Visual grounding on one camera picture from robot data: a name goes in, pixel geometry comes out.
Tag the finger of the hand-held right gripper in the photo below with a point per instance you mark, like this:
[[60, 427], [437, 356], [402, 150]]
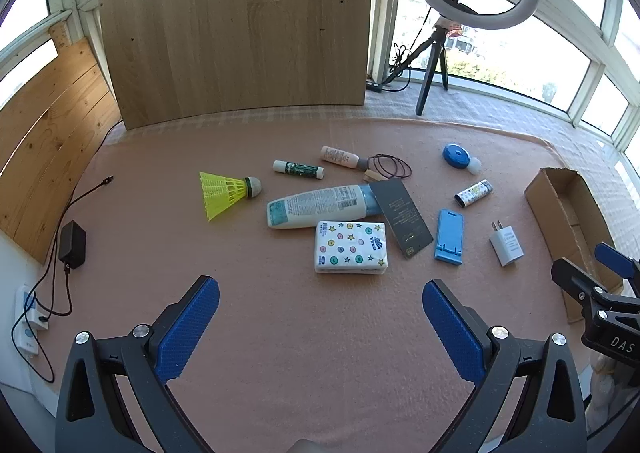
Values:
[[577, 280], [616, 260]]

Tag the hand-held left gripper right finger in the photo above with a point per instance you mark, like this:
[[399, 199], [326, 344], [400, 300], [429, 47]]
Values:
[[452, 333]]

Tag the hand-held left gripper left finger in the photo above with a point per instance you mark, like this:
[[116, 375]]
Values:
[[187, 333]]

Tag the white charger plug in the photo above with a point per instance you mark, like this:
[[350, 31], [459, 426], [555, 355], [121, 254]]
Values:
[[507, 245]]

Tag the cardboard box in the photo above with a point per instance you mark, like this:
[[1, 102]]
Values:
[[555, 198]]

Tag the blue phone stand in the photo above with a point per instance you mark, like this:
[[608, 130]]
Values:
[[449, 238]]

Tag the dark grey card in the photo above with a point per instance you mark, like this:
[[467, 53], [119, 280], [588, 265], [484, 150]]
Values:
[[405, 218]]

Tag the patterned tissue pack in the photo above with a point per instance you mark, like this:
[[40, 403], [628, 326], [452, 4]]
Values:
[[350, 248]]

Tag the patterned small tube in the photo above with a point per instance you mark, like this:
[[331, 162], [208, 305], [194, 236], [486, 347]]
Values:
[[472, 194]]

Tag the yellow shuttlecock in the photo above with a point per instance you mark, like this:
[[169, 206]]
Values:
[[225, 193]]

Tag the wooden clothespin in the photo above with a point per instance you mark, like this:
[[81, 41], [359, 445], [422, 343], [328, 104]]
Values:
[[371, 176]]

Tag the white lotion bottle blue cap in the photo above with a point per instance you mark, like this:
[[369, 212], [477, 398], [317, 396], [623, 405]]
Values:
[[315, 205]]

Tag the green and white lip balm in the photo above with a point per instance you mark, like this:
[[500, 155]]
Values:
[[297, 169]]

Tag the small pink white bottle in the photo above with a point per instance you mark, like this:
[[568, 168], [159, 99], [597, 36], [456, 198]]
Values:
[[340, 157]]

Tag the person's right hand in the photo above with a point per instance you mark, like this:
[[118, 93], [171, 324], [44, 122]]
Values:
[[607, 390]]

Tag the small white case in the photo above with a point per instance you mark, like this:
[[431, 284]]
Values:
[[474, 163]]

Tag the white power strip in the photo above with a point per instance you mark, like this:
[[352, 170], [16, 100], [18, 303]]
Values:
[[25, 333]]

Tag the blue round container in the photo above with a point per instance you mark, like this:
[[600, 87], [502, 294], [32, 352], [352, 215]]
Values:
[[454, 154]]

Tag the pine wood panel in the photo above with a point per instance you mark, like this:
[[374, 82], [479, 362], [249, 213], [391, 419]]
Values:
[[45, 133]]

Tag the black tripod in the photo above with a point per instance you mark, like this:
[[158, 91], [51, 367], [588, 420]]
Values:
[[430, 78]]

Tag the light wooden board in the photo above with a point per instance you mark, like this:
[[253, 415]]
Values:
[[235, 23]]

